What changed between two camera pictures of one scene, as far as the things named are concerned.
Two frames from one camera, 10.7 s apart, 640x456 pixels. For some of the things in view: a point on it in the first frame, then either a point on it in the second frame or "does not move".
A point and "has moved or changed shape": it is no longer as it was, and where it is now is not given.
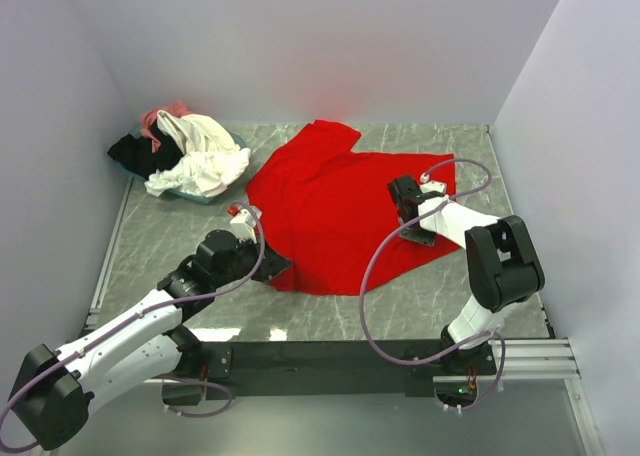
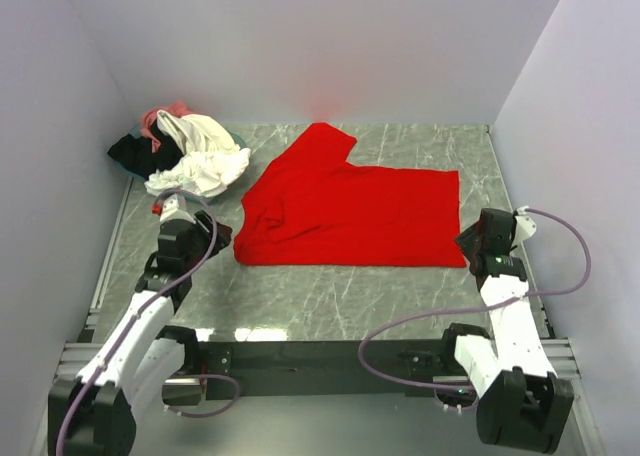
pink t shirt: x=178 y=108 does not move
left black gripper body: x=244 y=260 -> x=201 y=239
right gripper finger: x=418 y=234 -> x=471 y=243
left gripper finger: x=271 y=264 -> x=223 y=236
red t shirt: x=328 y=209 has moved or changed shape
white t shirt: x=212 y=160 does not move
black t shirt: x=136 y=153 does not move
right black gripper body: x=400 y=220 -> x=512 y=244
